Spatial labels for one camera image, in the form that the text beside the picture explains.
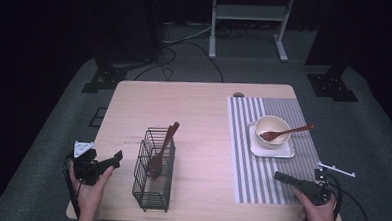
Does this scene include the black looped cable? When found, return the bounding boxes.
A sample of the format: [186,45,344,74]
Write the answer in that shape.
[323,173,345,221]

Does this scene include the square floor hatch frame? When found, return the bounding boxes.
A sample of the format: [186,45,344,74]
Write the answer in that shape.
[88,106,109,129]

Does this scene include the grey striped placemat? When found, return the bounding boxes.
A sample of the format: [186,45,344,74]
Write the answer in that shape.
[222,95,327,208]

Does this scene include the white floor cables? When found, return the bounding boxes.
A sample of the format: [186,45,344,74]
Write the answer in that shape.
[162,20,213,47]

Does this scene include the person's right hand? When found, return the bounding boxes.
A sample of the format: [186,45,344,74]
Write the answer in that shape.
[292,189,338,221]

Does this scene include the person's left hand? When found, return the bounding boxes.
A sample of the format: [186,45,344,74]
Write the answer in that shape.
[66,160,116,215]

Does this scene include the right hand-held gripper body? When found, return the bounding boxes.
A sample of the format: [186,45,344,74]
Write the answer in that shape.
[294,160,357,208]

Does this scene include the white square plate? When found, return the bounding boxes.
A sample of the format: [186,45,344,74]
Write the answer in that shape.
[246,122,298,160]

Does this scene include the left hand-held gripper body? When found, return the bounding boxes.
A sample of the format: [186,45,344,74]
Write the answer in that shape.
[70,140,105,186]

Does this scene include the white metal table frame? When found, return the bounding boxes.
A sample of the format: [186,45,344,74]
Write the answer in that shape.
[208,0,296,64]

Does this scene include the left hand-held gripper cable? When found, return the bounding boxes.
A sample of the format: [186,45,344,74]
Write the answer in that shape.
[60,152,84,220]

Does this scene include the hand-held gripper cable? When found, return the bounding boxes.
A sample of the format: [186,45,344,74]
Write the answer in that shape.
[332,186,374,221]
[60,152,84,220]

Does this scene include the black wire basket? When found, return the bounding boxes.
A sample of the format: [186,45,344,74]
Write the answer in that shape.
[131,126,177,214]

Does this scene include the black metal stand base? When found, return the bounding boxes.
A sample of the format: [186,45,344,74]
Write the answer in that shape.
[306,63,361,104]
[81,57,129,95]

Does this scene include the cream bowl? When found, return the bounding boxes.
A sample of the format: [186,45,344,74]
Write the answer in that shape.
[253,114,293,152]

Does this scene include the brown wooden fork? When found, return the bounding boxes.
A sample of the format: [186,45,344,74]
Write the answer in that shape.
[259,121,316,145]

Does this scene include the black floor cable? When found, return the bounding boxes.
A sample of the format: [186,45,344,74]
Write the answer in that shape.
[133,39,227,85]

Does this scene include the brown wooden spoon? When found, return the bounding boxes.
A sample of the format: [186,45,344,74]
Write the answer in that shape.
[146,119,182,182]

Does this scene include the right hand-held gripper cable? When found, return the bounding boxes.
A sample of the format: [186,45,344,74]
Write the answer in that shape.
[332,186,374,221]

